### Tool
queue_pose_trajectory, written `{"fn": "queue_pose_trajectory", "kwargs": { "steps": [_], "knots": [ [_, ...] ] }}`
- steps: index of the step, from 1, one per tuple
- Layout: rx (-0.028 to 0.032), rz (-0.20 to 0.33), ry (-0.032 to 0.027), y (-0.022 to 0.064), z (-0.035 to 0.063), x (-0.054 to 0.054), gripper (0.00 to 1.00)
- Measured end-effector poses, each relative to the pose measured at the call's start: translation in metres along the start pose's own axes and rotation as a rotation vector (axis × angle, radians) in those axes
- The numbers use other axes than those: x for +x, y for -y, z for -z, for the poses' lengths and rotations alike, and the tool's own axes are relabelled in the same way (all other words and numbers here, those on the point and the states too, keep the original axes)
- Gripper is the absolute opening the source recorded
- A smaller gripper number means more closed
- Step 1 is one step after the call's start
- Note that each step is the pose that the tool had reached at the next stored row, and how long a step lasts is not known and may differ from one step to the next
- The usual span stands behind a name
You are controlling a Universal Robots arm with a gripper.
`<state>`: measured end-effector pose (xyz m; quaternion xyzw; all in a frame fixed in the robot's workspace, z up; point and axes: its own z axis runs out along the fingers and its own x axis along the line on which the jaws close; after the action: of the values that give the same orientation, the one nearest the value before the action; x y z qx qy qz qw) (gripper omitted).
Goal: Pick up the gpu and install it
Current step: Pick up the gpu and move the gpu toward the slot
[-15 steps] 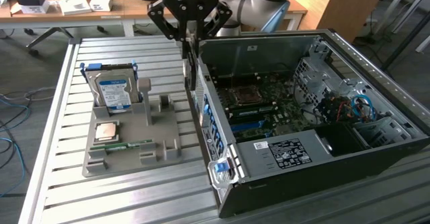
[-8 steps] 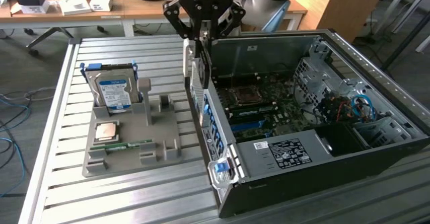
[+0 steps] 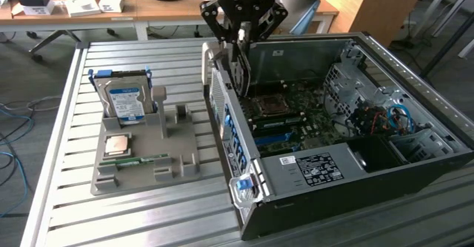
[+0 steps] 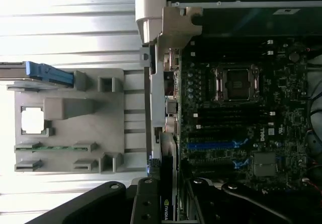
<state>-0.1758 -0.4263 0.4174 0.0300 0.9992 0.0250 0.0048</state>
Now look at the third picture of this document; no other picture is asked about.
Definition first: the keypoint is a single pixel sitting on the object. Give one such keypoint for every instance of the green motherboard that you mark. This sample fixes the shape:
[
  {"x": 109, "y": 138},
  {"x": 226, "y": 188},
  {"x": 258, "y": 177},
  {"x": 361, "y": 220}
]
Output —
[{"x": 315, "y": 125}]

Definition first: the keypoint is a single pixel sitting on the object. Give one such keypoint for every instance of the hard disk in blue caddy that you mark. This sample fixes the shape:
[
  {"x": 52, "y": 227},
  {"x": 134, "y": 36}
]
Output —
[{"x": 125, "y": 97}]

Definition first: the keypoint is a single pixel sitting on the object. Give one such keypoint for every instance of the grey parts rack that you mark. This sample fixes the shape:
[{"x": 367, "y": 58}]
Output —
[{"x": 149, "y": 147}]

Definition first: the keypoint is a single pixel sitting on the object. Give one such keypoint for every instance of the black graphics card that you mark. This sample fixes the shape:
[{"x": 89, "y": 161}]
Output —
[{"x": 241, "y": 69}]

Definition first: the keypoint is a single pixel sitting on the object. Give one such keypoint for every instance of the white box with black lid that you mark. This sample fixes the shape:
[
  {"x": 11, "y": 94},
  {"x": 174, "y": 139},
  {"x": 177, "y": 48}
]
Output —
[{"x": 37, "y": 7}]

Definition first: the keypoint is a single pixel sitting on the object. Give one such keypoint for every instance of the wooden desk white frame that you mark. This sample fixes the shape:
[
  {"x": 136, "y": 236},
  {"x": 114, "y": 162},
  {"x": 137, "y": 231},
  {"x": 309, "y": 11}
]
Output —
[
  {"x": 56, "y": 20},
  {"x": 174, "y": 8}
]

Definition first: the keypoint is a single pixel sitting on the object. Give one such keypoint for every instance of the CPU socket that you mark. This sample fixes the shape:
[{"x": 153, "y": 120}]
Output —
[{"x": 273, "y": 105}]

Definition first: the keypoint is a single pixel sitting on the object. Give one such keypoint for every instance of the open black PC case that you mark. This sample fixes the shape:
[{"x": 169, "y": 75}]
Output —
[{"x": 352, "y": 197}]

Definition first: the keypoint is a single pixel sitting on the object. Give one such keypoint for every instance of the small white labelled box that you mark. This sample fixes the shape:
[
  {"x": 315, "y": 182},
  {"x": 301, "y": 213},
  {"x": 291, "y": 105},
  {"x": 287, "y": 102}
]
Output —
[{"x": 112, "y": 4}]

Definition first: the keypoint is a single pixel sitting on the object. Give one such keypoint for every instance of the grey disk bay tray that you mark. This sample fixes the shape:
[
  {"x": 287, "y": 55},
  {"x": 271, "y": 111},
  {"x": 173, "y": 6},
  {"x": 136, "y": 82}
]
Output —
[{"x": 427, "y": 144}]

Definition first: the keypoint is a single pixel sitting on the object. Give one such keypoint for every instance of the CPU chip with metal lid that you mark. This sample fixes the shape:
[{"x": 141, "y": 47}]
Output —
[{"x": 117, "y": 145}]

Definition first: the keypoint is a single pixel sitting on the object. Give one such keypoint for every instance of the grey power supply unit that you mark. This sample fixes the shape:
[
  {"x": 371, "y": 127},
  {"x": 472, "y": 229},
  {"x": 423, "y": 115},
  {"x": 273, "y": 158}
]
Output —
[{"x": 297, "y": 172}]

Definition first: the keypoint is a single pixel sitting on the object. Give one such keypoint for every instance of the green RAM stick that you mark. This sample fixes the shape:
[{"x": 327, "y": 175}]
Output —
[{"x": 130, "y": 160}]

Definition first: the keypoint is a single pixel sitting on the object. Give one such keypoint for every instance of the blue case latch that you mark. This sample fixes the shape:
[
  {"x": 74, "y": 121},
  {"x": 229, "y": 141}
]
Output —
[{"x": 245, "y": 184}]

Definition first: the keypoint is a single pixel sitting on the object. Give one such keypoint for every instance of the blue expansion slot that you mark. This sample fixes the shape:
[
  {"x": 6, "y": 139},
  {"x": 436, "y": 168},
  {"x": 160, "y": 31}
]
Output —
[{"x": 272, "y": 139}]

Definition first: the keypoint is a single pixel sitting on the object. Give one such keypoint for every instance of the wooden cabinet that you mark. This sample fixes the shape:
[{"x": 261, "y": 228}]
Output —
[{"x": 381, "y": 8}]

